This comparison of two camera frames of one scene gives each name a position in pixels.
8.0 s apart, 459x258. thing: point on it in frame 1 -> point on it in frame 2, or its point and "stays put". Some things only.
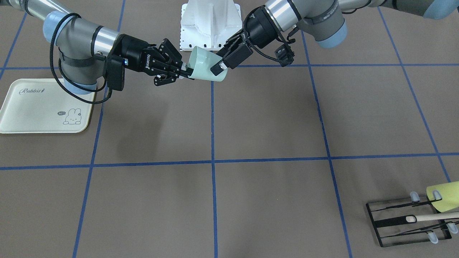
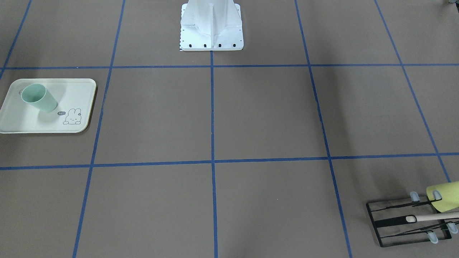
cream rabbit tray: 42,105 stays put
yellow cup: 449,193 stays put
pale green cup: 202,61 -> 37,95
